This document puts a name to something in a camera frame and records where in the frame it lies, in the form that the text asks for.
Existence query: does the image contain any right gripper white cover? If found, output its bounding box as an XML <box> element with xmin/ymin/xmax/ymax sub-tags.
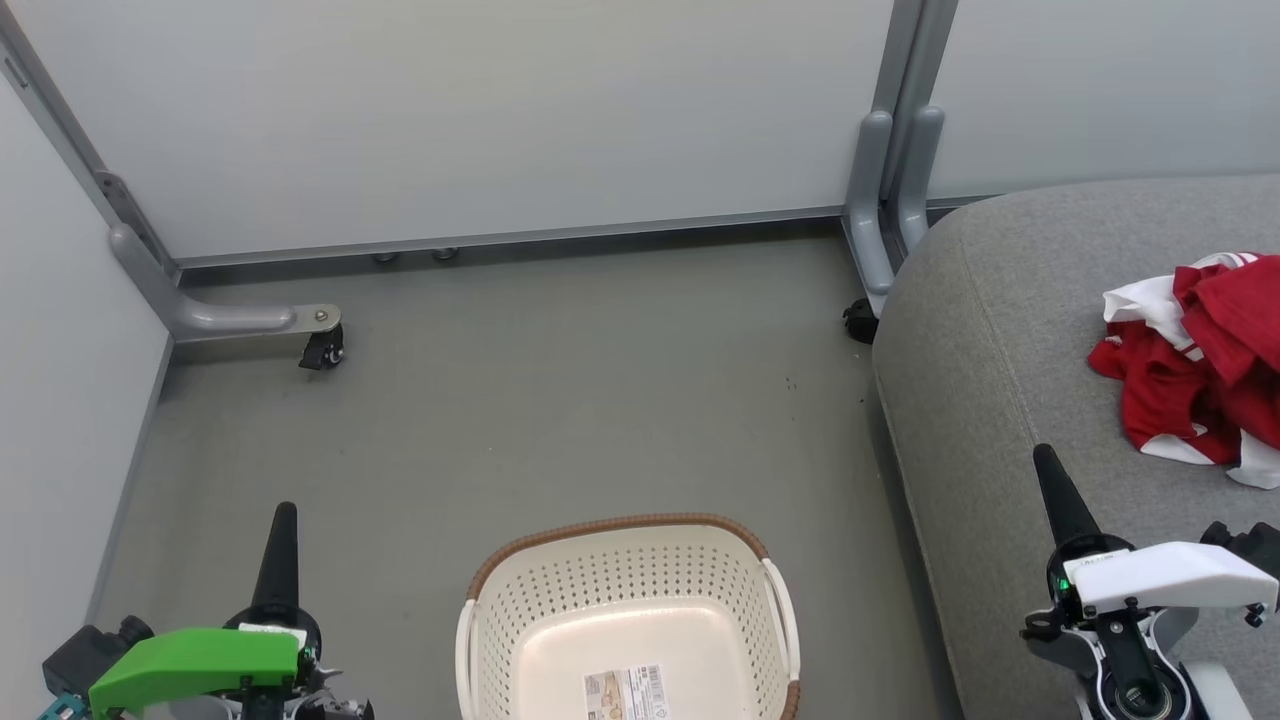
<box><xmin>1032</xmin><ymin>444</ymin><xmax>1280</xmax><ymax>631</ymax></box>

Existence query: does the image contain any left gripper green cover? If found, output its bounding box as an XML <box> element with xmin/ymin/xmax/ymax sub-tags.
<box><xmin>88</xmin><ymin>502</ymin><xmax>346</xmax><ymax>716</ymax></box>

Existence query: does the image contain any red garment with white hem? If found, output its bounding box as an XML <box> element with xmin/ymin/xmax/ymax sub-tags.
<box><xmin>1088</xmin><ymin>330</ymin><xmax>1280</xmax><ymax>491</ymax></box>

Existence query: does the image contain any red garment with striped cuffs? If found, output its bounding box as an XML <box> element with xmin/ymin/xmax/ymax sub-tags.
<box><xmin>1102</xmin><ymin>252</ymin><xmax>1280</xmax><ymax>421</ymax></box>

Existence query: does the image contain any grey fabric sofa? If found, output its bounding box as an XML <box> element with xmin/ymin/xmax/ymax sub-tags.
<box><xmin>872</xmin><ymin>175</ymin><xmax>1280</xmax><ymax>720</ymax></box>

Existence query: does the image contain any black caster under long leg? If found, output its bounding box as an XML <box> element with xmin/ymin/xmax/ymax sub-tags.
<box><xmin>298</xmin><ymin>325</ymin><xmax>346</xmax><ymax>373</ymax></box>

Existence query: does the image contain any long grey partition leg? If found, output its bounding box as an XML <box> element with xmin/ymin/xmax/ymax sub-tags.
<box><xmin>108</xmin><ymin>223</ymin><xmax>343</xmax><ymax>344</ymax></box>

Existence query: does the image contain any cream perforated laundry basket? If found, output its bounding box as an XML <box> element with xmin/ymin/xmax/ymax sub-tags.
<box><xmin>455</xmin><ymin>513</ymin><xmax>801</xmax><ymax>720</ymax></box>

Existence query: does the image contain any short grey partition leg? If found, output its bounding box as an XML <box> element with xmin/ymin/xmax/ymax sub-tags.
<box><xmin>845</xmin><ymin>110</ymin><xmax>896</xmax><ymax>319</ymax></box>
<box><xmin>895</xmin><ymin>105</ymin><xmax>946</xmax><ymax>256</ymax></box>

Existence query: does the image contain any paper label inside basket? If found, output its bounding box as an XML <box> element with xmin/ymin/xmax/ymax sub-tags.
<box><xmin>583</xmin><ymin>664</ymin><xmax>671</xmax><ymax>720</ymax></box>

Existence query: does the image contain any grey partition bottom rail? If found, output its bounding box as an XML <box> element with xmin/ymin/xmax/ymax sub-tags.
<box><xmin>175</xmin><ymin>205</ymin><xmax>851</xmax><ymax>269</ymax></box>

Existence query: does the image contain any grey double partition post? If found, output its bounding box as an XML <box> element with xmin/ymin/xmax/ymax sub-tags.
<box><xmin>875</xmin><ymin>0</ymin><xmax>961</xmax><ymax>201</ymax></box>

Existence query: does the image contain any grey single partition post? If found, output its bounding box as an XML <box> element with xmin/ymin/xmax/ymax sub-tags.
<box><xmin>0</xmin><ymin>20</ymin><xmax>183</xmax><ymax>283</ymax></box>

